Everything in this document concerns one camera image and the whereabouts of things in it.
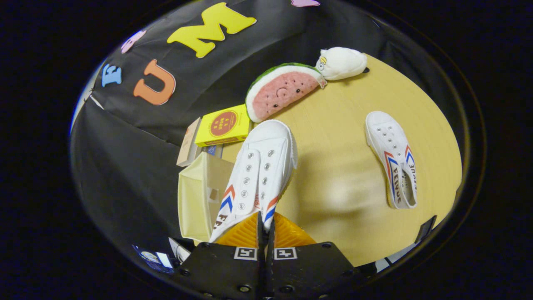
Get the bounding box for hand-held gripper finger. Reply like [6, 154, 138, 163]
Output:
[266, 212, 367, 300]
[177, 211, 266, 300]

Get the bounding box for beige cardboard storage box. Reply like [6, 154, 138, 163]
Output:
[178, 151, 236, 246]

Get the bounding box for white canvas shoe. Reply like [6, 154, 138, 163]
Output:
[208, 120, 298, 243]
[366, 110, 418, 210]

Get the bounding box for blue printed object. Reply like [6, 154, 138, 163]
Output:
[132, 245, 174, 274]

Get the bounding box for yellow book with red circle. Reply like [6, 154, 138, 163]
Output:
[194, 104, 253, 147]

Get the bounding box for black rectangular object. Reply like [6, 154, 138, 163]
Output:
[414, 215, 437, 245]

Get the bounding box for watermelon slice plush toy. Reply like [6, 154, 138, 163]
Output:
[245, 62, 327, 123]

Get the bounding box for white plush toy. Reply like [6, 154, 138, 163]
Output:
[315, 47, 368, 81]

